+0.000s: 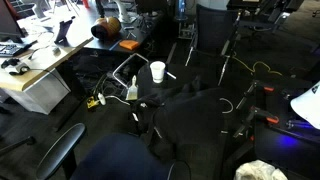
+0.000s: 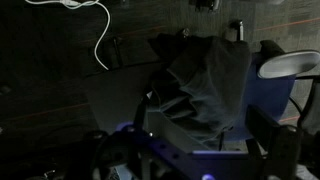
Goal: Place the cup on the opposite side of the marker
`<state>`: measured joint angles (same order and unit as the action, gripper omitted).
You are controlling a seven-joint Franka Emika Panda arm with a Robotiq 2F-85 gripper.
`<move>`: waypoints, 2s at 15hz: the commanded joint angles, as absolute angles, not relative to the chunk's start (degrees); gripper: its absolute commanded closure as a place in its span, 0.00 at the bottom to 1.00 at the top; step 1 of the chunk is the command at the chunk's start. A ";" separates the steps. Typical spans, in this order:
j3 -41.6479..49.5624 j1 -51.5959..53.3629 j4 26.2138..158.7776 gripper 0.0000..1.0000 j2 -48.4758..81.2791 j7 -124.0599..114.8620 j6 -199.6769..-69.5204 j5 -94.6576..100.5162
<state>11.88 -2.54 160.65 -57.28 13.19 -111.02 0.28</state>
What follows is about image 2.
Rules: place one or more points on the blue office chair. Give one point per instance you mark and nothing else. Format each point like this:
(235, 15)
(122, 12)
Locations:
(270, 95)

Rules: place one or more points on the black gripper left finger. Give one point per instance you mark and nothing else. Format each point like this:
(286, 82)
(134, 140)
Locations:
(147, 157)

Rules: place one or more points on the dark grey jacket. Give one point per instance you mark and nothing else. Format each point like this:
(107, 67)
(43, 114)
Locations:
(201, 87)

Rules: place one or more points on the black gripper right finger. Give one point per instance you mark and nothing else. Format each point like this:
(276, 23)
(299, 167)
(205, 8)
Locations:
(281, 142)

